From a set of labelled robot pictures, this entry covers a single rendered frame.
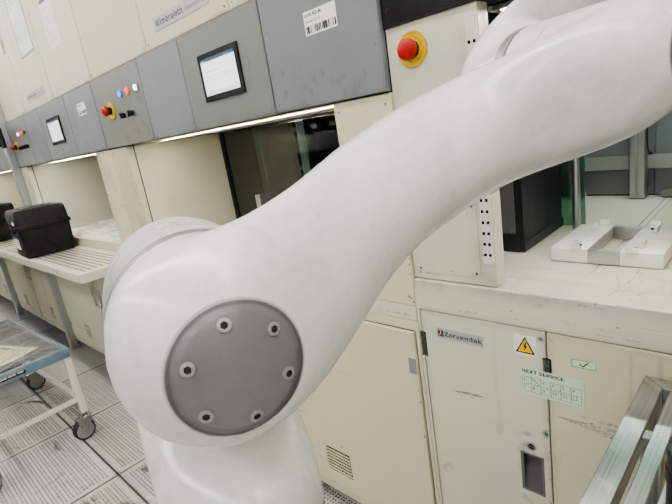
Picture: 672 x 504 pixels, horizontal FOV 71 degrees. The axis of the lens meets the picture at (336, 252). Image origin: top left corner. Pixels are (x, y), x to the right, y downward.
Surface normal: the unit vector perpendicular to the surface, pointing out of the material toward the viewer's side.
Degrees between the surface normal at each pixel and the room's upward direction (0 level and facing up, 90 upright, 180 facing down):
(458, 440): 90
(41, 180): 90
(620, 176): 90
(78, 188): 90
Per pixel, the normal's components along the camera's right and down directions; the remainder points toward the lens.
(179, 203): 0.72, 0.07
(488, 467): -0.68, 0.29
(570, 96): -0.12, 0.44
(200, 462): -0.24, -0.70
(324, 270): 0.75, -0.14
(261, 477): 0.23, -0.74
